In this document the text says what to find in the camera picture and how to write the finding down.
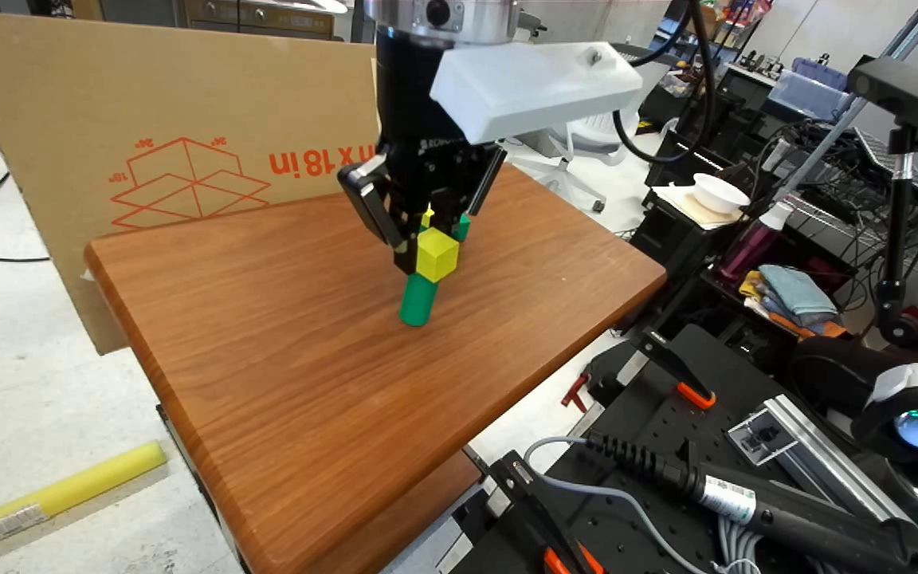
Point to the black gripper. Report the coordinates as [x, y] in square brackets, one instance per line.
[426, 157]

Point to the yellow cube building block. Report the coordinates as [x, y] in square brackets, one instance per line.
[438, 253]

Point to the green cylinder block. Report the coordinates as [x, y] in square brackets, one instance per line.
[419, 301]

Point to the white bowl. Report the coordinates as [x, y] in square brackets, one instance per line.
[717, 197]

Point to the large cardboard box sheet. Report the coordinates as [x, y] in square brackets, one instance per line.
[112, 130]

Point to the maroon bottle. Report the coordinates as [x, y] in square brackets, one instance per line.
[753, 244]

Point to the folded blue cloth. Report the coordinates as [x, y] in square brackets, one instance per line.
[794, 293]

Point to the yellow roll on floor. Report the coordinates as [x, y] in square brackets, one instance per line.
[79, 489]

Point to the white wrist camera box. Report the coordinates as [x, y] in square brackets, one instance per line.
[504, 89]

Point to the orange handled clamp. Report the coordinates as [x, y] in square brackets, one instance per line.
[600, 373]
[529, 524]

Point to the black camera on stand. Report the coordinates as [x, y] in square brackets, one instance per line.
[895, 85]

